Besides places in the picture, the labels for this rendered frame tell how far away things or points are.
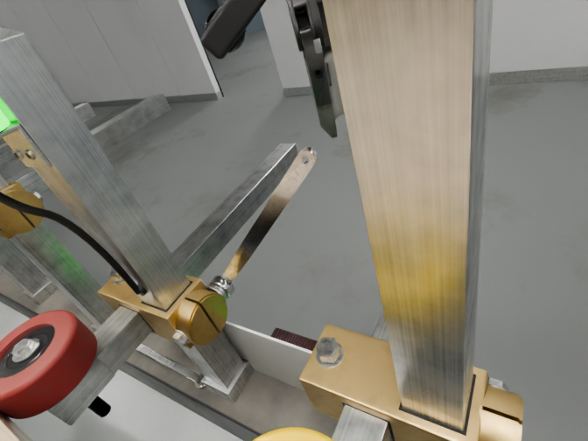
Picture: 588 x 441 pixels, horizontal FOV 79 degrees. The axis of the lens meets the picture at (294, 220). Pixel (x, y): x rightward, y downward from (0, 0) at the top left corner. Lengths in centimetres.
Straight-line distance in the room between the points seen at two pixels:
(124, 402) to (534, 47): 279
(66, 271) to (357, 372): 43
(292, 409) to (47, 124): 36
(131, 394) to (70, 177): 46
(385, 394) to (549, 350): 109
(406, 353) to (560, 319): 122
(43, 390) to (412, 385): 26
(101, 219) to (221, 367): 22
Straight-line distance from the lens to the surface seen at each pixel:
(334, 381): 27
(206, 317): 35
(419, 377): 21
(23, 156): 30
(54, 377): 34
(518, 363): 128
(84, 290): 60
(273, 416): 45
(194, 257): 42
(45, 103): 29
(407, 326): 18
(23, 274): 84
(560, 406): 125
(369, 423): 27
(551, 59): 291
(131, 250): 32
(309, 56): 34
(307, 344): 48
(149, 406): 65
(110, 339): 39
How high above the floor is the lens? 109
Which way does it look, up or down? 36 degrees down
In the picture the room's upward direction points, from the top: 19 degrees counter-clockwise
